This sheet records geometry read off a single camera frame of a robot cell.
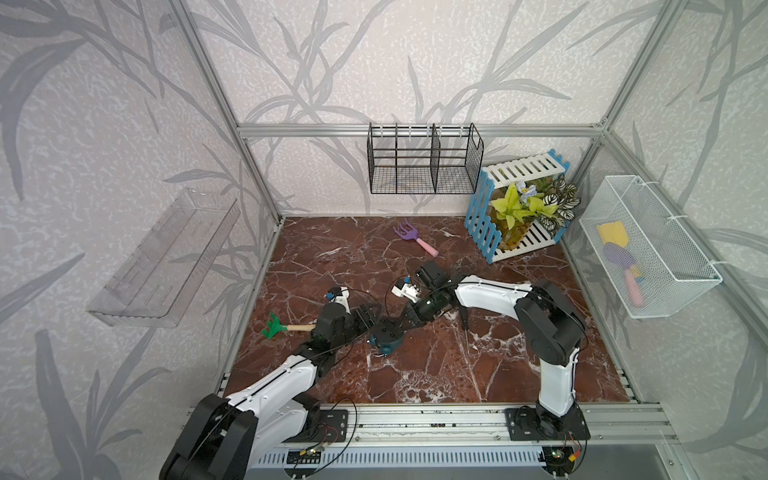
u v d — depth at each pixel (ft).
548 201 2.91
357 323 2.47
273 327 2.99
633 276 2.49
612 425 2.47
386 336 2.76
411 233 3.79
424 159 3.44
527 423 2.38
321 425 2.40
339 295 2.57
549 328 1.64
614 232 2.79
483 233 3.42
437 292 2.37
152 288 2.10
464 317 3.00
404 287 2.74
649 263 2.10
